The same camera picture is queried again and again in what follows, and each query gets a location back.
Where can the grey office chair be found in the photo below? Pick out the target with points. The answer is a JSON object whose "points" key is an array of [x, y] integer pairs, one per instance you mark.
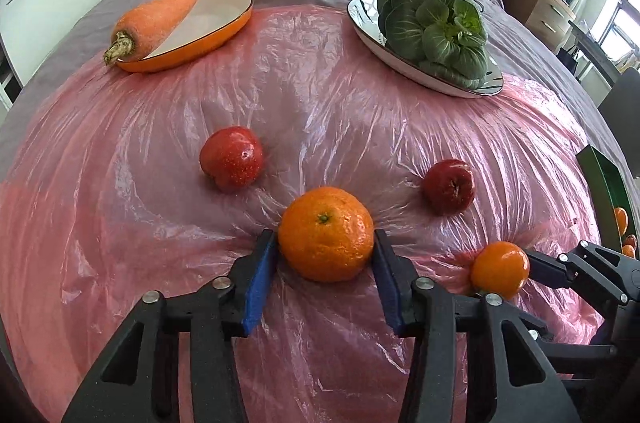
{"points": [[620, 109]]}

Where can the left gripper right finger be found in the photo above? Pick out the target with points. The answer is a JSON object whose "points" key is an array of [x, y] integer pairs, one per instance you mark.
{"points": [[510, 377]]}

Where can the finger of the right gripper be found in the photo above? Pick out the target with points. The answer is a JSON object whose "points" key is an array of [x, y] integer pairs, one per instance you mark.
{"points": [[601, 277], [585, 360]]}

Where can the pink plastic sheet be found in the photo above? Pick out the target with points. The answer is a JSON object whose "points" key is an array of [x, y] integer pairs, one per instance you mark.
{"points": [[128, 183]]}

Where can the small red apple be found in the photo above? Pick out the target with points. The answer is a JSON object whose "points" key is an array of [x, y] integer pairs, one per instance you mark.
{"points": [[631, 240]]}

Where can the orange oval dish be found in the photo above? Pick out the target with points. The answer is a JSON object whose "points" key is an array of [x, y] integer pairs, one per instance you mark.
{"points": [[207, 27]]}

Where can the orange mandarin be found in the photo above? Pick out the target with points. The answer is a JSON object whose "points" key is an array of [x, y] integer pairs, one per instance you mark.
{"points": [[628, 250], [621, 217], [501, 268]]}

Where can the orange carrot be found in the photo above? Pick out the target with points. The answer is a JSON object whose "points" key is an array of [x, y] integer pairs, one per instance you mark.
{"points": [[139, 31]]}

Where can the large orange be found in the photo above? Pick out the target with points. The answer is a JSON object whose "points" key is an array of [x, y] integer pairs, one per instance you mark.
{"points": [[326, 235]]}

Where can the green bok choy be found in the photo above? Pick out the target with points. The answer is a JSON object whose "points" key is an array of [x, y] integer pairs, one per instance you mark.
{"points": [[444, 38]]}

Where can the wooden drawer cabinet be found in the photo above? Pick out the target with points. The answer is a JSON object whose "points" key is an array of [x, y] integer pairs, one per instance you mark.
{"points": [[548, 20]]}

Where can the green rectangular tray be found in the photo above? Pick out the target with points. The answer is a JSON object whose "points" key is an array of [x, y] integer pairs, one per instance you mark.
{"points": [[607, 190]]}

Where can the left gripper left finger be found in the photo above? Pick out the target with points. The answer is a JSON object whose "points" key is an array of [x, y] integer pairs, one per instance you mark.
{"points": [[136, 376]]}

